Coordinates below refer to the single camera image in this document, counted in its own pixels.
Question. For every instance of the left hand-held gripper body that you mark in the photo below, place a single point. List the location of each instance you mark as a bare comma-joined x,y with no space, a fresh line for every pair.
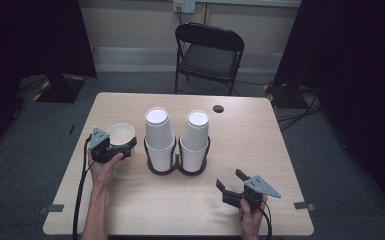
100,146

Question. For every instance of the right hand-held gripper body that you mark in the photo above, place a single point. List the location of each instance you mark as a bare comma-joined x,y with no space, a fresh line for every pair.
258,188

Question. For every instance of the white paper cup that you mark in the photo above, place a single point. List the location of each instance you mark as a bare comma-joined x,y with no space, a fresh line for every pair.
121,133

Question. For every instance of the black double cup holder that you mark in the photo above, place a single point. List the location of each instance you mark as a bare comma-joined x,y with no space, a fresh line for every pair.
177,164

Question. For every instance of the stack of white cups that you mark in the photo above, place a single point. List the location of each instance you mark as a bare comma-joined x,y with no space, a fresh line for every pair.
195,136
158,133

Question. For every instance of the person's left hand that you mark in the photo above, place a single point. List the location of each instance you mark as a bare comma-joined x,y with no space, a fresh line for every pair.
101,175

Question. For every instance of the person's right hand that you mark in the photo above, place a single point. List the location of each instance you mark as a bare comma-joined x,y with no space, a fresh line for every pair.
250,221

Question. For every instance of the grey floor tape strip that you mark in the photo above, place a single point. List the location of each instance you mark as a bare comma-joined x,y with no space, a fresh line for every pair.
304,206
51,209

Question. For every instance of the black stand base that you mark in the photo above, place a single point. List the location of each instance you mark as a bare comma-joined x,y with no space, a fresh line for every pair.
281,95
60,88

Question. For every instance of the black table grommet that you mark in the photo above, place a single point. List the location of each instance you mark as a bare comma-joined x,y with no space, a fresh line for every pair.
218,108

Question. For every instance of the black folding chair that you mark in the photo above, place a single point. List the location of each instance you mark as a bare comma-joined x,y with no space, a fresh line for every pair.
210,60

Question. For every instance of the black curtain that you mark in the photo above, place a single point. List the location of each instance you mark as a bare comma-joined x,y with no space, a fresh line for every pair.
353,66
30,36

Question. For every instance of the white wall outlet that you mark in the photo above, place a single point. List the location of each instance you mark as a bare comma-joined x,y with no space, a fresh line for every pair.
184,5

